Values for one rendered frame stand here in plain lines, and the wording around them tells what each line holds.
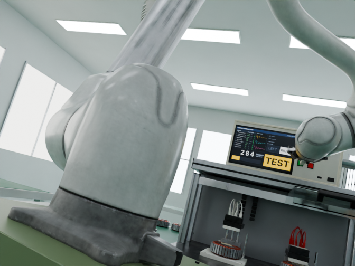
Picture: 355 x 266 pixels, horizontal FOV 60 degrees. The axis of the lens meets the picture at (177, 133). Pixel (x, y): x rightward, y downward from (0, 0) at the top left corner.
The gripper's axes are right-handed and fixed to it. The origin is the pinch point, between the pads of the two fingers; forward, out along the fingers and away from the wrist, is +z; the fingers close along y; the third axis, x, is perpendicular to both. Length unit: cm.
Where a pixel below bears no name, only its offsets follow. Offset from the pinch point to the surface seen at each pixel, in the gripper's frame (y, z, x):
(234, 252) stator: -17.2, -7.9, -37.3
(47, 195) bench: -154, 64, -45
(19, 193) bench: -154, 38, -46
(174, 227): -57, 54, -41
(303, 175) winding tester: 1.7, 9.5, -4.4
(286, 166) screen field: -5.0, 9.4, -2.2
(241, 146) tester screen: -24.0, 9.4, 2.6
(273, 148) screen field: -11.3, 9.4, 4.3
